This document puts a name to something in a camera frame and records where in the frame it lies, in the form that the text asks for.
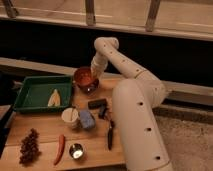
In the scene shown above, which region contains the small black object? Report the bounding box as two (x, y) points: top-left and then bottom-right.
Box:
(98, 106), (108, 119)

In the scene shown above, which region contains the red chili pepper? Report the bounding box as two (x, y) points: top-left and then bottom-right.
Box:
(53, 134), (65, 165)

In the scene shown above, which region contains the green plastic tray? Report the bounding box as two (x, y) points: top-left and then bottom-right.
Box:
(13, 75), (72, 113)

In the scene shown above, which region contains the black rectangular block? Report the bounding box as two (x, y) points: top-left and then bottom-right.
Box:
(88, 99), (107, 109)

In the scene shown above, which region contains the wooden board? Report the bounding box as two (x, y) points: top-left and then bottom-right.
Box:
(0, 77), (127, 171)

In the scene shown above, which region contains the orange bowl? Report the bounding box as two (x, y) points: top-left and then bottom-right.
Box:
(74, 66), (98, 87)

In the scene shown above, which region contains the bunch of dark grapes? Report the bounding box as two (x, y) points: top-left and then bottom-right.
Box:
(19, 129), (41, 165)

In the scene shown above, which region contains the black handled knife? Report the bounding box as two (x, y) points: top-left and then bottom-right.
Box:
(107, 120), (115, 150)

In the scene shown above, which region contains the purple bowl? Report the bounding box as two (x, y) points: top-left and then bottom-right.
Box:
(78, 80), (99, 94)

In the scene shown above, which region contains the blue sponge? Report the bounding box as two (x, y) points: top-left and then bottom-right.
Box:
(79, 110), (95, 130)

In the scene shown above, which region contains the white cup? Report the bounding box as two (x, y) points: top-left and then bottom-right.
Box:
(61, 108), (79, 129)

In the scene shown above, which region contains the small metal cup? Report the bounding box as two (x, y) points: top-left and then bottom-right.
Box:
(69, 143), (84, 160)

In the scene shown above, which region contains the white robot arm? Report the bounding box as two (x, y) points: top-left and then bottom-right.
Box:
(91, 37), (174, 171)

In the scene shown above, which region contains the yellow corn cob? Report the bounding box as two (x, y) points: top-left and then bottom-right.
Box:
(47, 89), (61, 107)

